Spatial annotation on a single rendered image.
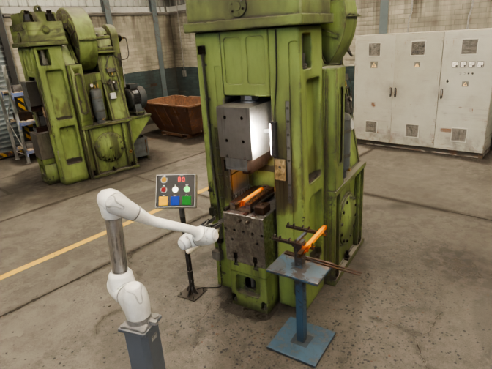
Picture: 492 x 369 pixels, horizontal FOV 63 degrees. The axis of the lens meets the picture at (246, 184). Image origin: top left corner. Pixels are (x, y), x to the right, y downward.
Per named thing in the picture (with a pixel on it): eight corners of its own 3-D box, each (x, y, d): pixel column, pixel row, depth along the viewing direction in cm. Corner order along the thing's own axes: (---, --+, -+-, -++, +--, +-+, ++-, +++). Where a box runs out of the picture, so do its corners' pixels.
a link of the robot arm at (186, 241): (192, 243, 280) (206, 241, 273) (178, 253, 268) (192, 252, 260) (187, 229, 279) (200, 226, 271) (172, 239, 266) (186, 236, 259)
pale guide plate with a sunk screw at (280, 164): (285, 181, 311) (284, 159, 305) (274, 179, 315) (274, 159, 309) (286, 180, 313) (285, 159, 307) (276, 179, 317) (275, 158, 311)
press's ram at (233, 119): (262, 161, 301) (259, 107, 287) (220, 157, 321) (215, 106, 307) (286, 147, 335) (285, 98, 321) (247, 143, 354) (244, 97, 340)
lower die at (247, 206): (250, 213, 324) (250, 203, 321) (229, 209, 334) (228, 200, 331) (274, 195, 357) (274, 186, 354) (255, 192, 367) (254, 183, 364)
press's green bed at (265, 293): (268, 315, 344) (265, 269, 328) (231, 304, 363) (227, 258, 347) (295, 282, 388) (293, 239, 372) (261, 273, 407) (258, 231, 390)
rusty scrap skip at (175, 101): (191, 143, 921) (187, 106, 891) (142, 135, 1041) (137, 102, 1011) (228, 132, 1005) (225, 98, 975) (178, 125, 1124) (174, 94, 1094)
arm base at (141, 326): (148, 335, 244) (147, 328, 242) (118, 328, 251) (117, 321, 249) (165, 316, 259) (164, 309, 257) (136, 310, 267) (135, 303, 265)
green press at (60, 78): (63, 192, 673) (17, 2, 572) (32, 179, 751) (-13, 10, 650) (166, 157, 825) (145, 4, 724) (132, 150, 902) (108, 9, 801)
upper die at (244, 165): (247, 171, 312) (247, 159, 308) (226, 168, 322) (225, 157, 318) (272, 157, 345) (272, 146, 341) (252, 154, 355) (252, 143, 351)
